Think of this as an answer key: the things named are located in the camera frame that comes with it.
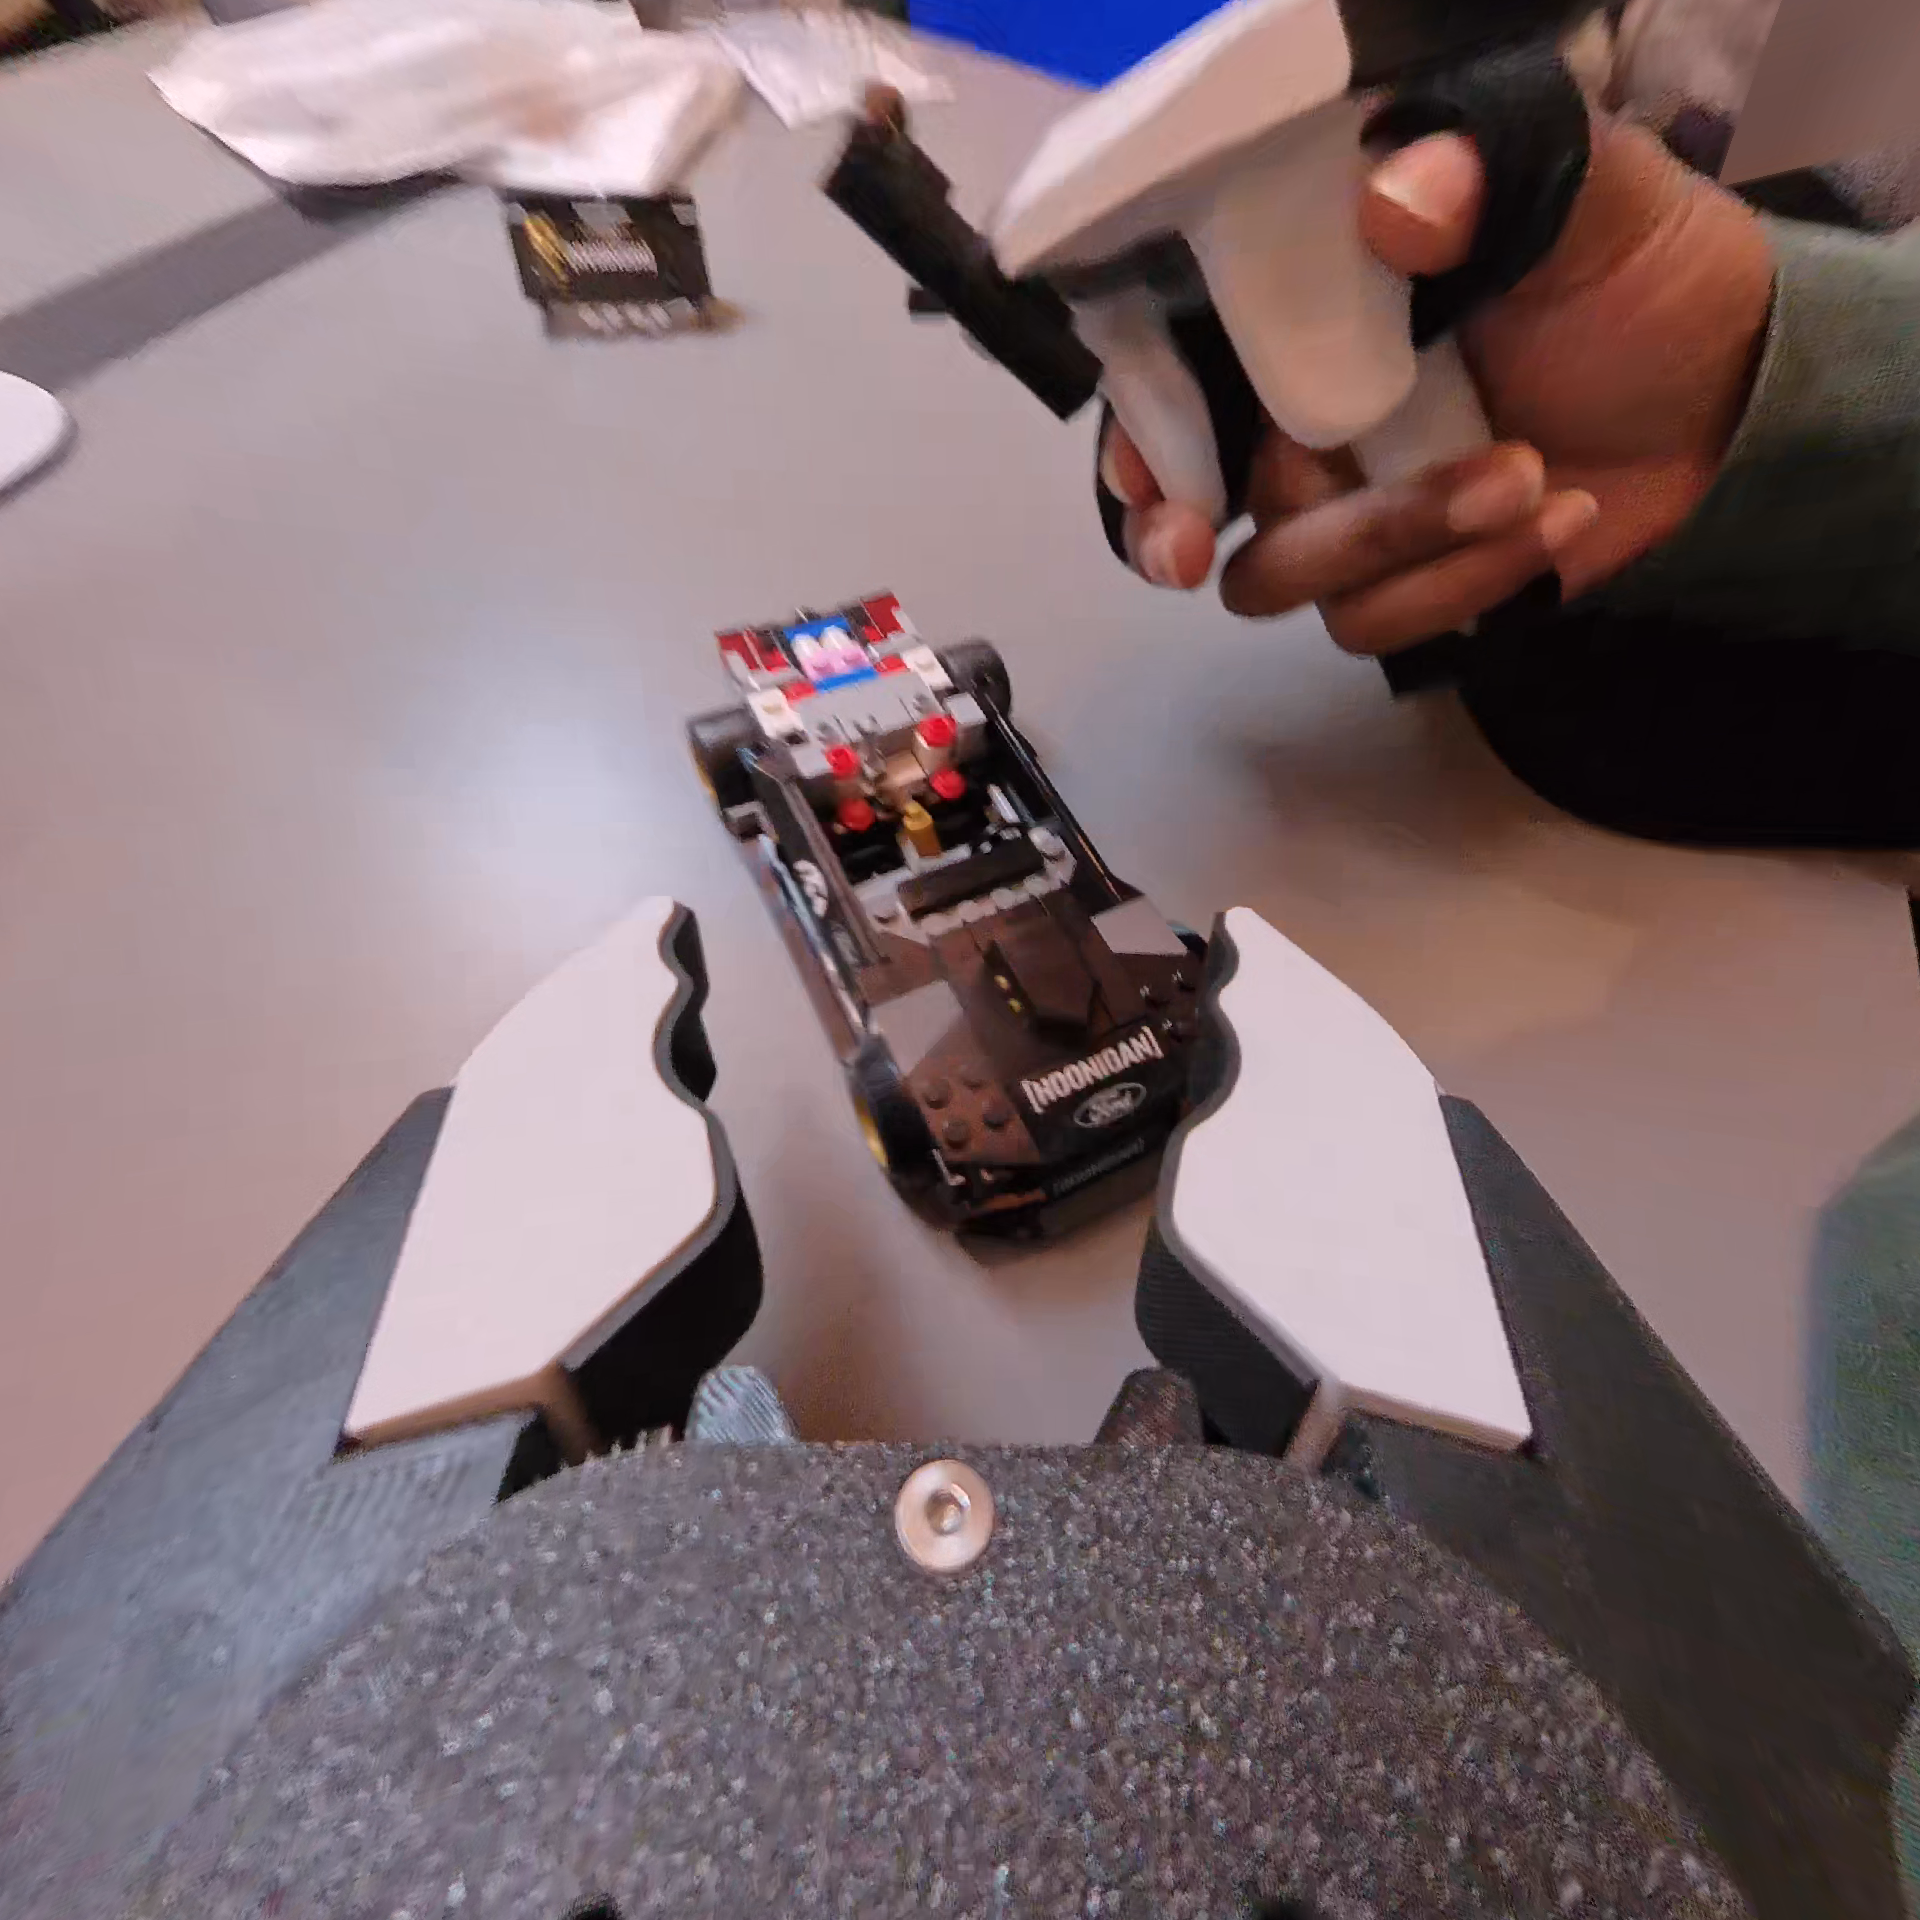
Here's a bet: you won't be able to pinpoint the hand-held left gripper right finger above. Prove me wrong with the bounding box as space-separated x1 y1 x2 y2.
1132 907 1539 1475

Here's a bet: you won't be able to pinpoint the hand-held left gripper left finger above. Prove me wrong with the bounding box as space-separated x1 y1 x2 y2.
340 897 767 1456

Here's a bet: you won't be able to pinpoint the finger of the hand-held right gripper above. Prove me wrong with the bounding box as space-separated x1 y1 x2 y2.
987 0 1370 290
823 87 1108 425

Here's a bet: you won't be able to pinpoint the black lego car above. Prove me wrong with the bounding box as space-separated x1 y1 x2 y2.
680 591 1234 1242

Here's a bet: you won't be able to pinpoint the person's right forearm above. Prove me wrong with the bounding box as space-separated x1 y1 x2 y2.
1621 224 1920 656

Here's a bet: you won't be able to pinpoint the black printed lego plate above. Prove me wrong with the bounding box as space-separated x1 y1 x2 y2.
499 183 724 340

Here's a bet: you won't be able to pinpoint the person's right hand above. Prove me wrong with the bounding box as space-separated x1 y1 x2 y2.
1092 119 1781 659

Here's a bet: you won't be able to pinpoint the blue plastic bin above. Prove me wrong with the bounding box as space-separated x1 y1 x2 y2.
901 0 1238 90

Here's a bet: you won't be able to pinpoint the crumpled white paper bags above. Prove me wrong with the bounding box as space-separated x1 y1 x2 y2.
149 0 755 202

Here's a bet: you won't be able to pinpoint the black textured pad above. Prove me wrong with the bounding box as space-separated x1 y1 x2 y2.
1454 594 1920 856

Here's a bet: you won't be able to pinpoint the white booklet stand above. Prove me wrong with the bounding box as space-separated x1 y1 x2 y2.
0 363 79 502

